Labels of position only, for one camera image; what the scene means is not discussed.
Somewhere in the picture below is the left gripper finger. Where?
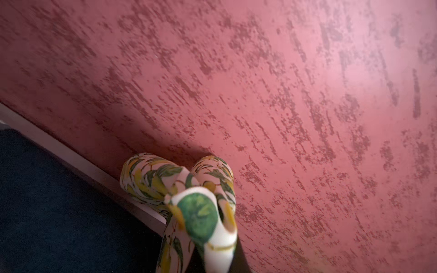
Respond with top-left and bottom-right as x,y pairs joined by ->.
228,238 -> 251,273

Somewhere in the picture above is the yellow floral skirt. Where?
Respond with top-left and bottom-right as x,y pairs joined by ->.
119,153 -> 238,273

